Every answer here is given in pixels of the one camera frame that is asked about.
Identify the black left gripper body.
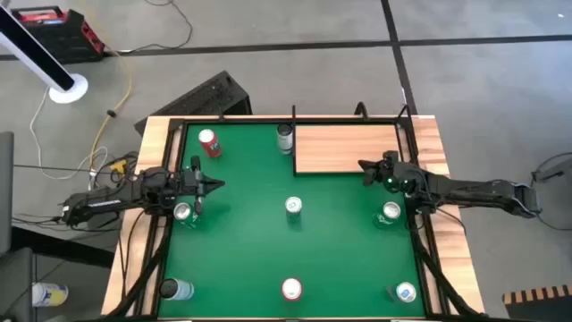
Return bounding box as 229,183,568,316
178,155,207,216

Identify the wooden shelf with black frame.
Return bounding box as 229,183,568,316
290,101,408,177

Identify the black floor cable bundle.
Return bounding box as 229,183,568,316
11,213,63,233

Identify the red strawberry soda can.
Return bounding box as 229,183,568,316
281,276,305,302
198,128,223,159

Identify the yellow floor cable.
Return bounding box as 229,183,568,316
75,0,134,174

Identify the white and yellow canister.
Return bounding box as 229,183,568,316
31,282,70,309

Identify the white Celsius drink can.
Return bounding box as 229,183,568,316
158,277,196,301
276,123,295,157

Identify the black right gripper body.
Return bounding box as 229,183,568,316
378,150,419,194

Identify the white floor cable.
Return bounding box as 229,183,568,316
29,87,109,182

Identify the grey upright panel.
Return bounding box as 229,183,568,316
0,131,15,257

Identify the black perforated metal box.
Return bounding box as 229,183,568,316
133,70,253,136

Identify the blue white soda can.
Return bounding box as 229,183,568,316
386,281,417,304
284,196,304,225

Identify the black metal table frame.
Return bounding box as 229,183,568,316
105,116,482,322

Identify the black and red toolbox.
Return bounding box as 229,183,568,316
11,4,107,64

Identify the black box with striped edge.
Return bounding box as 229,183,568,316
501,284,572,322

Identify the white stand with black panel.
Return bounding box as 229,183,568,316
0,3,89,106

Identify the green soda can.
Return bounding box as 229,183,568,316
172,201,201,230
373,200,402,230

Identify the green felt table mat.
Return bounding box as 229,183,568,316
156,123,426,319

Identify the black looped floor cable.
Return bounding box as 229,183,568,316
529,151,572,233

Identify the thin taut black cable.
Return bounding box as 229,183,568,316
12,163,144,174

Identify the grey floor device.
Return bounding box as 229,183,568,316
530,156,572,183

